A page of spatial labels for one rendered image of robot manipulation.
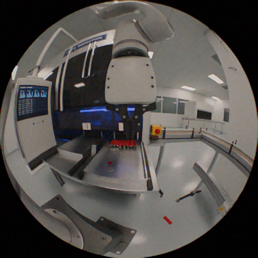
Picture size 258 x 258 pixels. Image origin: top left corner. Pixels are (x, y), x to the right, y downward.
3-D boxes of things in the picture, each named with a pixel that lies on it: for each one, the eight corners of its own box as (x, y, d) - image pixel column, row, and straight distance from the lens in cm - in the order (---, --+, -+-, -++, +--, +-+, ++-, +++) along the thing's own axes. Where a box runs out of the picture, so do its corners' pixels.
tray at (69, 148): (83, 137, 88) (82, 134, 87) (104, 138, 74) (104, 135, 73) (58, 152, 67) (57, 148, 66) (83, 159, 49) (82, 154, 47)
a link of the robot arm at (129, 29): (157, 54, 23) (128, 64, 26) (151, 29, 33) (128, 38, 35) (137, 31, 17) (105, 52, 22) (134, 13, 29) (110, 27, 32)
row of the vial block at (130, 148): (110, 148, 54) (109, 143, 52) (136, 150, 52) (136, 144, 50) (109, 150, 53) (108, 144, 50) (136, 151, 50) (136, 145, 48)
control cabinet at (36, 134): (50, 143, 124) (46, 83, 127) (58, 145, 108) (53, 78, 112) (22, 159, 114) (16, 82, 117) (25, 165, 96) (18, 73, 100)
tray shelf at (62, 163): (80, 138, 91) (79, 136, 91) (145, 142, 70) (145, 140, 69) (43, 162, 68) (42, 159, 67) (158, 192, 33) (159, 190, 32)
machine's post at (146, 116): (135, 193, 130) (138, 31, 114) (140, 193, 130) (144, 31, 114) (135, 196, 127) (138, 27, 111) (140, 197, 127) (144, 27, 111)
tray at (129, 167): (108, 144, 62) (108, 140, 60) (141, 146, 58) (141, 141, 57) (84, 176, 38) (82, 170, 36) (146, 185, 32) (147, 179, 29)
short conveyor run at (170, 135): (146, 143, 72) (147, 127, 67) (144, 137, 86) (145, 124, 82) (200, 142, 107) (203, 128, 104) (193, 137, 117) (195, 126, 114)
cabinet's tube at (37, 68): (35, 82, 120) (57, 33, 176) (38, 78, 108) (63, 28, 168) (25, 82, 117) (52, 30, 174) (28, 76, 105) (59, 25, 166)
